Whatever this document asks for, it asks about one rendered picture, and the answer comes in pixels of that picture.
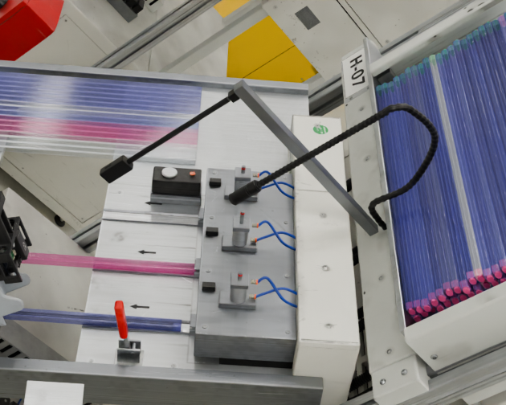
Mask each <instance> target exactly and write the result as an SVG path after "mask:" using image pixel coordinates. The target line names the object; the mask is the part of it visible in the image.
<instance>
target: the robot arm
mask: <svg viewBox="0 0 506 405"><path fill-rule="evenodd" d="M5 200H6V198H5V196H4V194H3V193H2V191H0V326H4V325H6V321H5V319H4V317H3V316H6V315H8V314H11V313H15V312H18V311H20V310H22V309H23V308H24V303H23V301H22V300H21V299H19V298H17V297H11V296H7V295H6V294H7V293H9V292H11V291H14V290H15V289H18V288H21V287H24V286H26V285H28V284H29V283H30V282H31V278H30V277H29V276H28V275H27V274H26V273H22V272H19V271H18V268H20V265H21V263H22V261H23V260H27V258H28V254H29V249H28V247H29V246H32V243H31V240H30V238H29V236H28V234H27V231H26V229H25V227H24V225H23V223H22V220H21V218H20V216H16V217H9V218H7V216H6V212H5V211H4V209H3V206H4V202H5ZM19 226H20V227H21V228H22V232H23V234H24V235H25V237H26V238H25V239H24V238H23V236H22V233H21V231H20V229H19Z"/></svg>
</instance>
